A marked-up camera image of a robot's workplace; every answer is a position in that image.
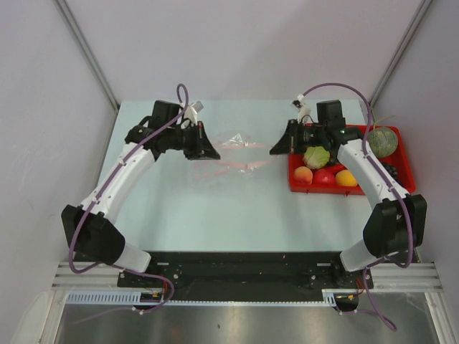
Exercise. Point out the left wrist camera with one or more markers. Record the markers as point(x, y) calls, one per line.
point(191, 112)

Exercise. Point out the red toy chili pepper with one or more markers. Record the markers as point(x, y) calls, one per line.
point(336, 168)

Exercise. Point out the yellow-orange toy apricot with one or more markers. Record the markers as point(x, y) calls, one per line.
point(345, 178)

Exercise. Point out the red toy tomato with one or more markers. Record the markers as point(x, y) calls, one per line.
point(323, 177)

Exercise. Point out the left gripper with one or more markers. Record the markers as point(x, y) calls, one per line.
point(201, 147)

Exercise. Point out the orange-red toy peach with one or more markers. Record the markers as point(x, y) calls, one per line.
point(303, 174)

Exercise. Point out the red plastic tray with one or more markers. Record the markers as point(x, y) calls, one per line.
point(373, 180)

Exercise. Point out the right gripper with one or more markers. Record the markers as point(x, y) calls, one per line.
point(290, 142)

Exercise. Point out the black toy grapes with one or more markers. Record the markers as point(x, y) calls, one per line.
point(391, 170)

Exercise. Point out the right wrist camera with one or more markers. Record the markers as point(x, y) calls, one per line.
point(304, 112)

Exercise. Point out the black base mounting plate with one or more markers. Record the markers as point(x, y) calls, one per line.
point(269, 277)

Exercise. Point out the clear pink-dotted zip bag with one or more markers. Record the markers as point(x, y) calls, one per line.
point(239, 153)

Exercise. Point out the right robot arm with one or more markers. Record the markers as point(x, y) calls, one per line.
point(397, 221)

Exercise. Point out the aluminium frame rail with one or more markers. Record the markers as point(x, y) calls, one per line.
point(101, 277)

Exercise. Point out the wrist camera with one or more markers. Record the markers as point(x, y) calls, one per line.
point(191, 112)
point(304, 112)

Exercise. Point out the green toy cabbage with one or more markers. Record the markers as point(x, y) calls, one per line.
point(316, 157)

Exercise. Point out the green toy melon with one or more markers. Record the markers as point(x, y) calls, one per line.
point(383, 142)

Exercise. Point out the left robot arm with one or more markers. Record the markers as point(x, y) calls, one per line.
point(90, 226)

